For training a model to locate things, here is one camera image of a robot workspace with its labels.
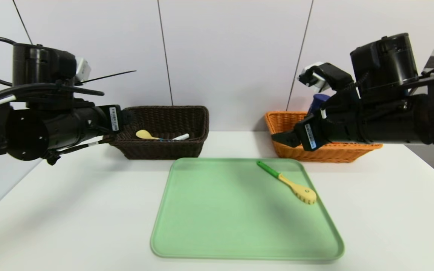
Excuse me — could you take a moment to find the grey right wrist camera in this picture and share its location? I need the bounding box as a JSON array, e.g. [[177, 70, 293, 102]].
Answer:
[[298, 62, 325, 91]]

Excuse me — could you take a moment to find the light green plastic tray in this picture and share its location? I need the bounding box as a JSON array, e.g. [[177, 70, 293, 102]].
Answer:
[[151, 158, 344, 260]]

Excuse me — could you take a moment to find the yellow spoon blue handle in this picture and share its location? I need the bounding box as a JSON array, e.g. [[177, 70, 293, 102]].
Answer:
[[136, 130, 173, 142]]

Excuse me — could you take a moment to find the orange wicker basket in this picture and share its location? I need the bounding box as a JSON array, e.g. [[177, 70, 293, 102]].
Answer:
[[264, 111, 383, 163]]

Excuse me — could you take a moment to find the thin tagged left gripper cable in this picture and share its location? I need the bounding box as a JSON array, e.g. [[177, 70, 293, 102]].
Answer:
[[46, 136, 113, 165]]

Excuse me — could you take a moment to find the blue capped spray can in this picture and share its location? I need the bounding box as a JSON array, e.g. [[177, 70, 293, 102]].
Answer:
[[307, 94, 330, 115]]

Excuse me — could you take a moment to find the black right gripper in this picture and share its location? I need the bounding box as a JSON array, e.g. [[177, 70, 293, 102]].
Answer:
[[271, 103, 365, 152]]

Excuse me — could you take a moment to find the yellow fork green handle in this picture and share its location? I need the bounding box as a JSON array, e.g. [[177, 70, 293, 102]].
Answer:
[[257, 160, 317, 205]]

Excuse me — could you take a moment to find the dark brown wicker basket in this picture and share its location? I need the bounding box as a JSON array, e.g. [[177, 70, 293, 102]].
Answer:
[[103, 106, 209, 160]]

